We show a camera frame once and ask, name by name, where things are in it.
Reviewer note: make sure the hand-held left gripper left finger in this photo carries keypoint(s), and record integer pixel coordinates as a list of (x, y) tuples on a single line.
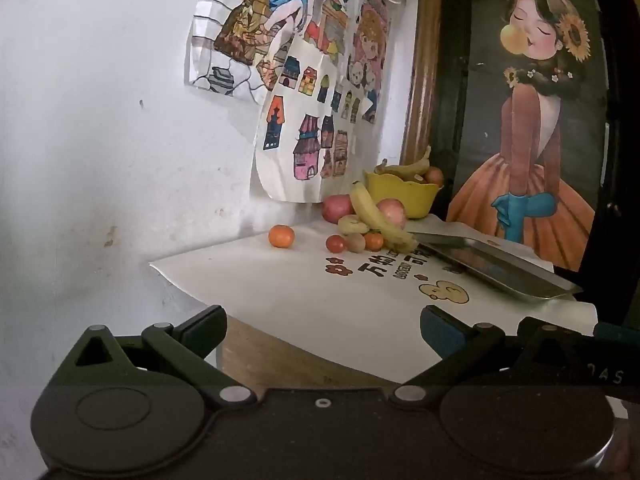
[(202, 332)]

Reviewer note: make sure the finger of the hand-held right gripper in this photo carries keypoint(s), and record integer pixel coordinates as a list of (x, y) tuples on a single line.
[(620, 332)]

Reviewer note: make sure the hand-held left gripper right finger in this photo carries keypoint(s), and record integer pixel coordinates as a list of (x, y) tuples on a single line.
[(442, 332)]

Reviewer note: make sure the metal tray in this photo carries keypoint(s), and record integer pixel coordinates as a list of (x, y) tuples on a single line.
[(500, 267)]

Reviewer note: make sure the small orange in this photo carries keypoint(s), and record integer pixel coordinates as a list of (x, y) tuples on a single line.
[(373, 241)]

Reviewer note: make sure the brown kiwi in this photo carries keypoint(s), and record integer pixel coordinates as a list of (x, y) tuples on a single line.
[(356, 243)]

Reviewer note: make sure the tangerine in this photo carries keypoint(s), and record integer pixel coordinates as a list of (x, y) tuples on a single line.
[(281, 236)]

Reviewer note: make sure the thick yellow banana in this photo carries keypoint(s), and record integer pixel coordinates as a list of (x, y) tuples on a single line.
[(367, 207)]

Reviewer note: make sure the red apple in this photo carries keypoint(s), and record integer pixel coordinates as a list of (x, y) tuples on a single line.
[(335, 208)]

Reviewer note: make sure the white printed paper mat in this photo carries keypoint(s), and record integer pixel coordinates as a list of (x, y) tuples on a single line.
[(300, 285)]

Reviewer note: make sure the pale pink apple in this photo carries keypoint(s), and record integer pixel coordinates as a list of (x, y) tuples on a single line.
[(395, 212)]

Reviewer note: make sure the cherry tomato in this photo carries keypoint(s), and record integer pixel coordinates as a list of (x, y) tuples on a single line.
[(336, 244)]

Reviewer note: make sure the yellow bowl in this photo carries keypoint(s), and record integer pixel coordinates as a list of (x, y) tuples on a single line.
[(405, 197)]

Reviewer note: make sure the kiwi with sticker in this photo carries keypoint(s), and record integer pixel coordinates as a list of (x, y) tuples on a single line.
[(418, 178)]

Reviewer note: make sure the brown onion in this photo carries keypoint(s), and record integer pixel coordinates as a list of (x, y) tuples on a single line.
[(434, 176)]

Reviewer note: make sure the greenish banana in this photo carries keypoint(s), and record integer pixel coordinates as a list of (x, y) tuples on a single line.
[(407, 169)]

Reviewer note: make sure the girl in dress wall poster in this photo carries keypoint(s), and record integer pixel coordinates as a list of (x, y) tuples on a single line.
[(530, 110)]

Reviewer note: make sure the houses drawing wall poster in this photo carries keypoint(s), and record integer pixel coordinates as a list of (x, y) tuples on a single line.
[(310, 110)]

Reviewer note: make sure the black frame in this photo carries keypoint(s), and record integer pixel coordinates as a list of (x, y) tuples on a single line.
[(452, 85)]

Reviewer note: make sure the wooden frame post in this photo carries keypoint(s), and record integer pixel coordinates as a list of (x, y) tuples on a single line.
[(422, 70)]

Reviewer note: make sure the cartoon girls wall drawing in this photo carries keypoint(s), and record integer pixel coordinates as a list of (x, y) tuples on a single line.
[(372, 35)]

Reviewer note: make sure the coloured figures wall drawing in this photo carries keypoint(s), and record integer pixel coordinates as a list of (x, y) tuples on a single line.
[(240, 25)]

